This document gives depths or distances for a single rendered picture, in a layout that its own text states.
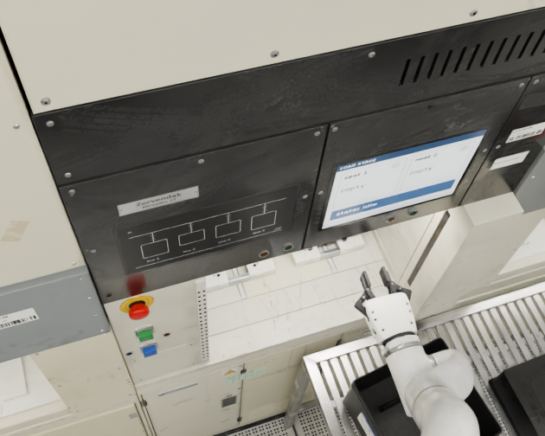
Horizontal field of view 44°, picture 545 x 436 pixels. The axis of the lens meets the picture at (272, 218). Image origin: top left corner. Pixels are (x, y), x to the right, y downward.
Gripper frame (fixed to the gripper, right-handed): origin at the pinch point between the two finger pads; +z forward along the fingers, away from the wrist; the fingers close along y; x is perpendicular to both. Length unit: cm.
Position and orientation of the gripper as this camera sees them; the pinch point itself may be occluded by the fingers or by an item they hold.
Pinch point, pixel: (375, 278)
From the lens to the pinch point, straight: 159.2
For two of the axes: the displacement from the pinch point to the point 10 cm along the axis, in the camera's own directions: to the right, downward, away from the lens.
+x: 0.6, -5.1, -8.6
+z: -2.7, -8.4, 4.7
